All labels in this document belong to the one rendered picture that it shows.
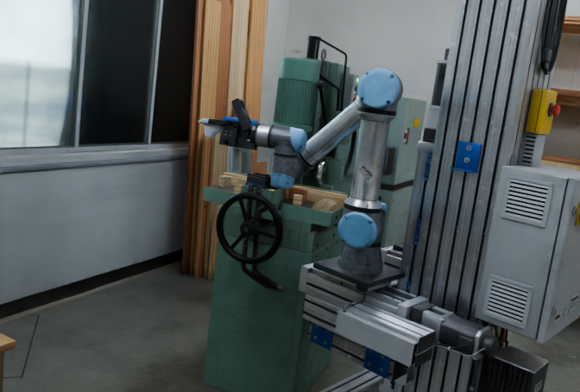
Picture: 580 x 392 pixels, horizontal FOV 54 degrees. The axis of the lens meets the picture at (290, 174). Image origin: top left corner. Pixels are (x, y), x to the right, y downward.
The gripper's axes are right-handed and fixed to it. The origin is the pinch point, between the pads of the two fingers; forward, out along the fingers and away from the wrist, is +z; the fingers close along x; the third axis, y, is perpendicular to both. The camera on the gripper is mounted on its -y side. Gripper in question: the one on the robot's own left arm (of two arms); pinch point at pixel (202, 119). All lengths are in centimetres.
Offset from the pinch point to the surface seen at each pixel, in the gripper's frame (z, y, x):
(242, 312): -3, 77, 65
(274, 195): -13, 24, 50
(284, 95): -7, -19, 61
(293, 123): -13, -8, 63
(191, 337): 39, 110, 111
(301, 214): -24, 30, 57
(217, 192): 16, 27, 61
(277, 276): -17, 58, 62
